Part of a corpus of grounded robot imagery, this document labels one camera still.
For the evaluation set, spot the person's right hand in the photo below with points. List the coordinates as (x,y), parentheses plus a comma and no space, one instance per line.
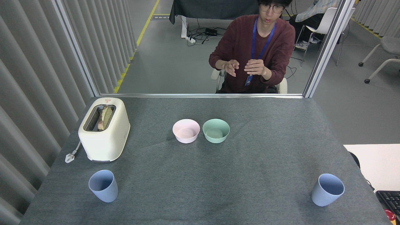
(231,65)

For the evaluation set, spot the person's left hand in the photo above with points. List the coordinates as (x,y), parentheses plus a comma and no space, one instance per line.
(255,66)

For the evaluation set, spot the blue plastic cup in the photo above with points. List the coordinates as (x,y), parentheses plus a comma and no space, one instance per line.
(104,192)
(325,195)

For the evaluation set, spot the blue name badge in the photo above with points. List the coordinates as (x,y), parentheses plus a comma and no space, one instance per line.
(248,80)

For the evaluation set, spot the black power adapter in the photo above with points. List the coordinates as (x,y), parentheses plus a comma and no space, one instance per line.
(211,32)

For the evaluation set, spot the white power strip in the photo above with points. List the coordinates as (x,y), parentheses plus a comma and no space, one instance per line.
(190,39)

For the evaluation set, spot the table with dark cloth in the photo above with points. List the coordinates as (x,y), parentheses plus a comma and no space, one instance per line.
(212,7)

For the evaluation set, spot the black-rimmed glasses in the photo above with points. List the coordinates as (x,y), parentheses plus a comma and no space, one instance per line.
(276,8)

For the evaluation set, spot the green bowl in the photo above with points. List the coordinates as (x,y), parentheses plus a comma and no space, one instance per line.
(216,132)

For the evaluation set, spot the person on white chair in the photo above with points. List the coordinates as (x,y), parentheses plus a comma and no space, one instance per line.
(307,20)

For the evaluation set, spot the pink bowl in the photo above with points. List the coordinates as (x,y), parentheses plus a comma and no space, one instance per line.
(186,131)

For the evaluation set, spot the white plastic chair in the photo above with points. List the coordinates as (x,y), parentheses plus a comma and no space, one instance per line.
(323,23)

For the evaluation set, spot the toast bread slice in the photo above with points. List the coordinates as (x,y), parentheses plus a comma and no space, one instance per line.
(105,117)

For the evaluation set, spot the grey swivel chair white legs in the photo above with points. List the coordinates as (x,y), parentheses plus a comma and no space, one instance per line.
(390,45)

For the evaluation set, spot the cream white toaster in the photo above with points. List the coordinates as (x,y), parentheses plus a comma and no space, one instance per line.
(106,143)

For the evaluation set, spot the white side table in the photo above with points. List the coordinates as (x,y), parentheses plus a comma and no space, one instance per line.
(378,165)

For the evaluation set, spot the black keyboard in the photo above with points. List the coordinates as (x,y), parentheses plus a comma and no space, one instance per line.
(390,201)

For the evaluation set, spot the silver rail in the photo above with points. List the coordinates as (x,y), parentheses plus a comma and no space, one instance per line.
(200,95)

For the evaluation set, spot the silver post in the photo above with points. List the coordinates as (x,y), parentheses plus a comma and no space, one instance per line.
(76,50)
(328,47)

